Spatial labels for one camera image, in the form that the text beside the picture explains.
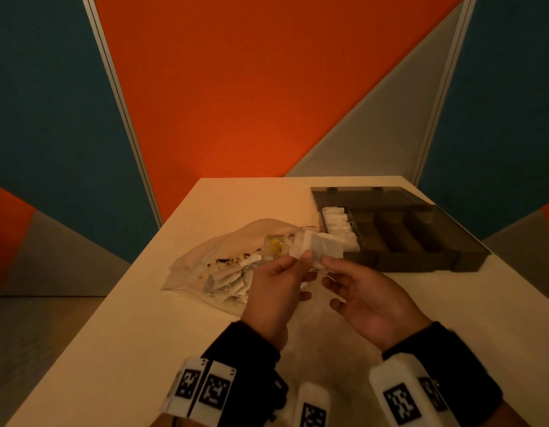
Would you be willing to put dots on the row of tea bags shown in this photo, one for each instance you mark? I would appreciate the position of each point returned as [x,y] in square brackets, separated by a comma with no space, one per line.
[339,226]

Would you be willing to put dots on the dark compartment organizer box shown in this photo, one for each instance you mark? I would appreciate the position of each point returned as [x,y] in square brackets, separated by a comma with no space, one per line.
[434,235]

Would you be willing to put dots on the person's right forearm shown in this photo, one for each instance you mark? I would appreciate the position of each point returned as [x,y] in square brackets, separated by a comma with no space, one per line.
[508,418]

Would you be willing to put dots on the clear plastic bag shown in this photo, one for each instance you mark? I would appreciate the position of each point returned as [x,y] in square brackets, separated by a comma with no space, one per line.
[199,262]

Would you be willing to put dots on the white marker block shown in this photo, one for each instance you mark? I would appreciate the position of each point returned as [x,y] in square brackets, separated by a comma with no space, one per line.
[221,366]

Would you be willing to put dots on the person's right hand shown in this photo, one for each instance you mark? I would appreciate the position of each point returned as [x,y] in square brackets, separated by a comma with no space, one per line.
[377,306]

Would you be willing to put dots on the person's left hand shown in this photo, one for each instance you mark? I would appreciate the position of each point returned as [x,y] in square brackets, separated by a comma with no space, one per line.
[274,297]

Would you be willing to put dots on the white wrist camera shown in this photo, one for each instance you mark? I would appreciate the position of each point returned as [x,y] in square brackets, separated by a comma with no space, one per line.
[390,373]
[312,393]

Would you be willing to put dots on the pile of paper tea bags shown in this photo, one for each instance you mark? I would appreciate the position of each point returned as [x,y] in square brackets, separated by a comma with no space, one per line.
[230,280]

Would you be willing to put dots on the white square tea bag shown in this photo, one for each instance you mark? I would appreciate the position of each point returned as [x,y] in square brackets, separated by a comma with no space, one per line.
[319,246]

